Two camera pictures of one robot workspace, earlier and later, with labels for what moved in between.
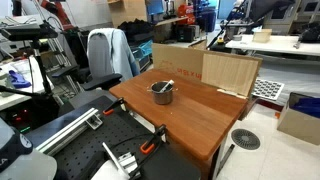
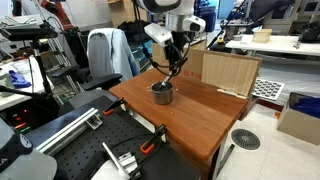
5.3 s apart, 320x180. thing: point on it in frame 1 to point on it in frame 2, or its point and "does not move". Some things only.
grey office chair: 99,72 does not move
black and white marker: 167,87 to 165,80
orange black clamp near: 159,136 does not move
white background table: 278,43 does not move
